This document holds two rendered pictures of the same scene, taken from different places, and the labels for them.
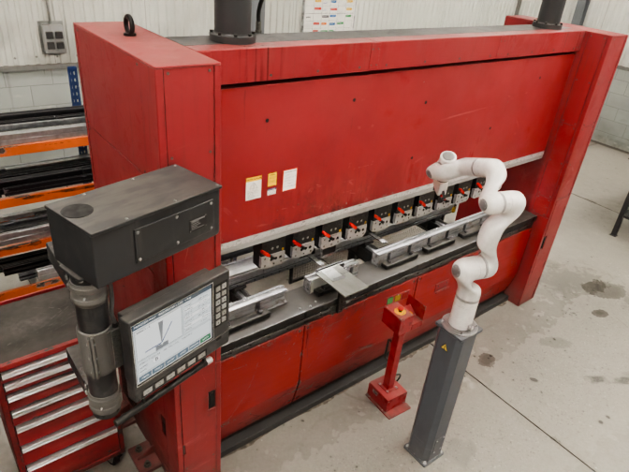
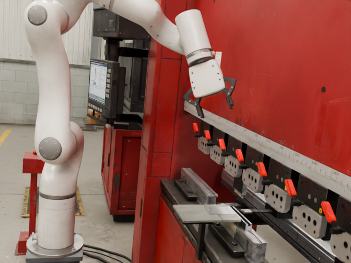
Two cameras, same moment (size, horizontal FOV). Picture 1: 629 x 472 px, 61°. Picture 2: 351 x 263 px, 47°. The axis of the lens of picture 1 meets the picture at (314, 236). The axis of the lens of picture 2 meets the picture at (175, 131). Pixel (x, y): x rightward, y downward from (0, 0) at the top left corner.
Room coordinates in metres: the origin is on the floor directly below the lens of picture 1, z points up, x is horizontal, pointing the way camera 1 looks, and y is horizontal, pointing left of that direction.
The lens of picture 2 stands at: (3.12, -1.83, 1.68)
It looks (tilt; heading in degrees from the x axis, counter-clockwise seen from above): 11 degrees down; 115
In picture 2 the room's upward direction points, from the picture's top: 6 degrees clockwise
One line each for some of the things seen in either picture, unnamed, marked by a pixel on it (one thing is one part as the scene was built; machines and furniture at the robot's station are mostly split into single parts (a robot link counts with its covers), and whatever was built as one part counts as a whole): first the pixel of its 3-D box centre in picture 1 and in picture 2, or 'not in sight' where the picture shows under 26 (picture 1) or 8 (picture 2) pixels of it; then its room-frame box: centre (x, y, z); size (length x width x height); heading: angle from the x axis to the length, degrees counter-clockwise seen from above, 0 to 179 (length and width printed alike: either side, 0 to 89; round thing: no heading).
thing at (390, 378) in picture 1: (394, 356); not in sight; (2.63, -0.60, 0.39); 0.05 x 0.05 x 0.54; 37
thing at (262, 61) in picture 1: (439, 49); not in sight; (3.08, -0.58, 2.23); 3.00 x 0.10 x 0.14; 131
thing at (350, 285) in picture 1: (342, 280); (206, 213); (2.55, -0.19, 1.00); 0.26 x 0.18 x 0.01; 41
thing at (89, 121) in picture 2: not in sight; (99, 116); (0.88, 1.29, 1.04); 0.30 x 0.26 x 0.12; 130
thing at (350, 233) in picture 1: (353, 223); (260, 168); (2.77, -0.22, 1.26); 0.15 x 0.09 x 0.17; 131
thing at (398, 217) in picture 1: (400, 208); (319, 205); (3.04, -0.52, 1.26); 0.15 x 0.09 x 0.17; 131
